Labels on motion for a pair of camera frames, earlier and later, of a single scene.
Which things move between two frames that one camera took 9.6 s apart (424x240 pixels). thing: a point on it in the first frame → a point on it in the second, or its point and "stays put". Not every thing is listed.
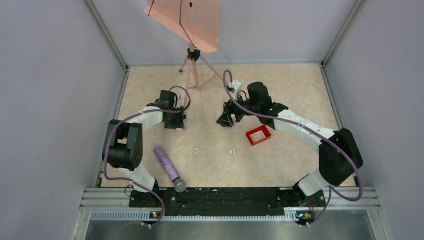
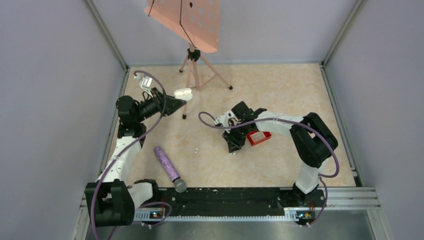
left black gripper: x=179 y=123 → x=172 y=104
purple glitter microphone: x=180 y=184 stays put
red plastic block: x=259 y=135 stays put
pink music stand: x=195 y=22 stays put
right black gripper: x=231 y=108 → x=233 y=145
